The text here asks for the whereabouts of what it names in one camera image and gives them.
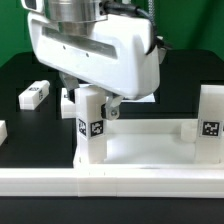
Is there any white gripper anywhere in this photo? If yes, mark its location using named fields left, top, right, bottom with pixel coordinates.
left=28, top=12, right=160, bottom=120

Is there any white desk tabletop tray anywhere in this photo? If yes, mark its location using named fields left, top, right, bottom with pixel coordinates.
left=73, top=119, right=224, bottom=167

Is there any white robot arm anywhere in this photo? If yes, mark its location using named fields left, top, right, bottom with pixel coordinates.
left=21, top=0, right=160, bottom=120

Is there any white block at left edge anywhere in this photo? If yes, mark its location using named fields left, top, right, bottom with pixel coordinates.
left=0, top=120, right=7, bottom=146

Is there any white marker base plate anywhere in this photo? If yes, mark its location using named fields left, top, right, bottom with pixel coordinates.
left=122, top=94, right=155, bottom=103

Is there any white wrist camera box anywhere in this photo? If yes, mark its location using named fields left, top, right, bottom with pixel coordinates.
left=157, top=36, right=172, bottom=63

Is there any white L-shaped fence wall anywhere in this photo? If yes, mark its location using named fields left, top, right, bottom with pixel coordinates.
left=0, top=164, right=224, bottom=198

